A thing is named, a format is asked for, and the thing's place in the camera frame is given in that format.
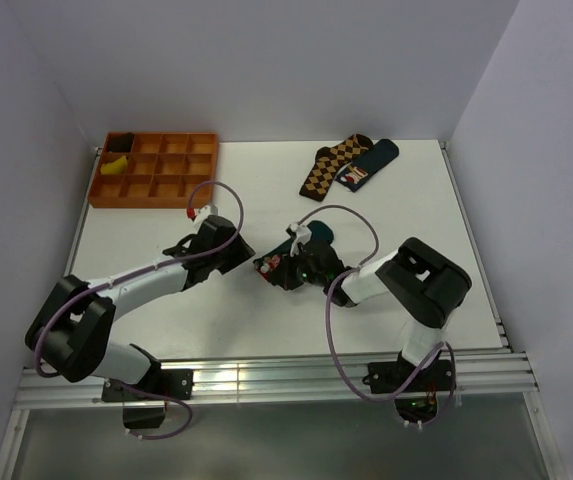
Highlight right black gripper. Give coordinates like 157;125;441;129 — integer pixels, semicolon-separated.
269;245;328;291

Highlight green reindeer sock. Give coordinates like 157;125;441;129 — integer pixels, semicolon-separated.
253;220;334;291

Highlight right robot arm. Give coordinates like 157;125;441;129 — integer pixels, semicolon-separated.
253;237;472;394

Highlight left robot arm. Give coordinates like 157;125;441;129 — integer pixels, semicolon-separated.
25;214;255;399

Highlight navy snowman sock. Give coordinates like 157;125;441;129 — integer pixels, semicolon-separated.
335;139;400;192

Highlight brown argyle sock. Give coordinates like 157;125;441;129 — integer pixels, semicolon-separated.
299;134;374;202

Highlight orange compartment tray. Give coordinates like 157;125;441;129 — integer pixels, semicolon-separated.
88;131;219;209

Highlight rolled yellow sock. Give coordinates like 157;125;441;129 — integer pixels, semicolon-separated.
100;155;128;175

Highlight rolled black sock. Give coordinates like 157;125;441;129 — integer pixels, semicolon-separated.
104;132;135;153

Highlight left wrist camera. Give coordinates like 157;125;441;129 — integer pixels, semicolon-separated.
186;204;218;232

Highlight aluminium front rail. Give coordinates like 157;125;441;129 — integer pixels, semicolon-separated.
13;349;539;410

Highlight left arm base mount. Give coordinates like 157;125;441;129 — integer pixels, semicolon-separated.
101;369;194;440

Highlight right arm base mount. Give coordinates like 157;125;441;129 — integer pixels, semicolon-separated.
362;356;457;426

